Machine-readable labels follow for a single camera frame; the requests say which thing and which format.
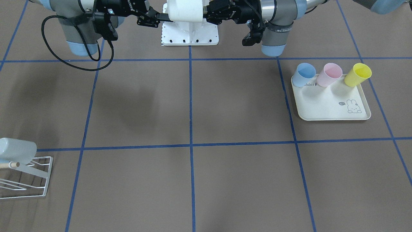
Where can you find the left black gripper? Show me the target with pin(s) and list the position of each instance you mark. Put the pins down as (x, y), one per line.
(239, 9)

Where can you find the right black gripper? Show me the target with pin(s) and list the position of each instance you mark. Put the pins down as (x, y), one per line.
(124, 7)

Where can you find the pale green plastic cup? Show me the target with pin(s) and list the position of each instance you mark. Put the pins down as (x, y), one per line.
(185, 10)

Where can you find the grey plastic cup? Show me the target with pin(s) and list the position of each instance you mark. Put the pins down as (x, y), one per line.
(14, 150)

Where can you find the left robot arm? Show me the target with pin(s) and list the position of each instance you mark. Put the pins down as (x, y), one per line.
(269, 21)

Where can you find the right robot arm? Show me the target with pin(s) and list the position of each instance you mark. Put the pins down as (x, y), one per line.
(84, 22)

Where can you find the blue cup back row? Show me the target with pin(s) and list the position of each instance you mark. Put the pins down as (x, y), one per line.
(303, 74)

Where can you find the pink plastic cup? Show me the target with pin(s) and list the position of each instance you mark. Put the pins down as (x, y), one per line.
(330, 73)

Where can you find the yellow plastic cup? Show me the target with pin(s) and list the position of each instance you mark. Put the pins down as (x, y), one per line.
(359, 73)

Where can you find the cream rabbit tray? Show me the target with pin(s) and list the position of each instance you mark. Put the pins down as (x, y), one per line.
(337, 102)

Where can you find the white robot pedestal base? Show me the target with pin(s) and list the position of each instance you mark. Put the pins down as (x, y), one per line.
(188, 33)

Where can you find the white wire cup rack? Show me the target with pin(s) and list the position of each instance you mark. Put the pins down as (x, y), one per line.
(30, 180)

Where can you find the wooden rack handle rod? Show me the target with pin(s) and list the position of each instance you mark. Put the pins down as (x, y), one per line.
(11, 165)

